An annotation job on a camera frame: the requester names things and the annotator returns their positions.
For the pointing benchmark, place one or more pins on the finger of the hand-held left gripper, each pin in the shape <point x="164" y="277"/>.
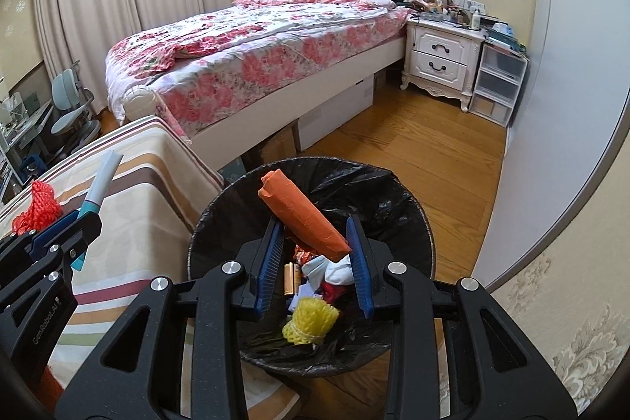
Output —
<point x="54" y="230"/>

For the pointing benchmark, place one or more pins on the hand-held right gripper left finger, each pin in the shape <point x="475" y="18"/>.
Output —
<point x="268" y="272"/>

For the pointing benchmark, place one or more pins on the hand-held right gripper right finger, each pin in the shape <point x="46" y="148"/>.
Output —
<point x="359" y="272"/>

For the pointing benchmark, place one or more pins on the brown yellow bottle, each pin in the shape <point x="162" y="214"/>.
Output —
<point x="291" y="280"/>

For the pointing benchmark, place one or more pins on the white tissue wad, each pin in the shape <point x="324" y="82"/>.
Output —
<point x="334" y="272"/>

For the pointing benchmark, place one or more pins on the teal and white paper packet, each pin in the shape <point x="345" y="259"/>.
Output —
<point x="101" y="184"/>

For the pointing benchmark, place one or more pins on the trash bin with black bag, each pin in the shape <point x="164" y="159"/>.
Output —
<point x="393" y="213"/>

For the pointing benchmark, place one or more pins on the orange paper roll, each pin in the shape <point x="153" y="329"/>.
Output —
<point x="295" y="208"/>

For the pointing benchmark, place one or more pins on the red foam net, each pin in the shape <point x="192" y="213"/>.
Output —
<point x="37" y="208"/>

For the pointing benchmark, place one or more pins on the yellow foam net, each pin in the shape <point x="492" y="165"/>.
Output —
<point x="310" y="319"/>

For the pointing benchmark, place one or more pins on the white desk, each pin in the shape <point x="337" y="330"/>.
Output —
<point x="29" y="125"/>

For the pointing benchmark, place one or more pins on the brown cardboard box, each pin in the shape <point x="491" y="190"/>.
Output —
<point x="275" y="147"/>

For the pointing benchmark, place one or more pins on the grey desk chair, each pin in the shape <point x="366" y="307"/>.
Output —
<point x="66" y="100"/>

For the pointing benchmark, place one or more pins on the white cardboard box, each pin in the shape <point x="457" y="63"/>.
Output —
<point x="339" y="112"/>

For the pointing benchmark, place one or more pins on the white nightstand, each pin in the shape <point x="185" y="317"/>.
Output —
<point x="440" y="56"/>

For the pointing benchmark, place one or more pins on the pink floral quilt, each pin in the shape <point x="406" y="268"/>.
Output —
<point x="256" y="41"/>

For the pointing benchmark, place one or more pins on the plastic drawer unit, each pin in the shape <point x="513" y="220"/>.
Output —
<point x="497" y="83"/>

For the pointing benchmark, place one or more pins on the grey wardrobe door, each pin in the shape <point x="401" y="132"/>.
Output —
<point x="566" y="80"/>

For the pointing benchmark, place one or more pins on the clutter of bottles on nightstand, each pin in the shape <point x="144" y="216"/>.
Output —
<point x="462" y="9"/>

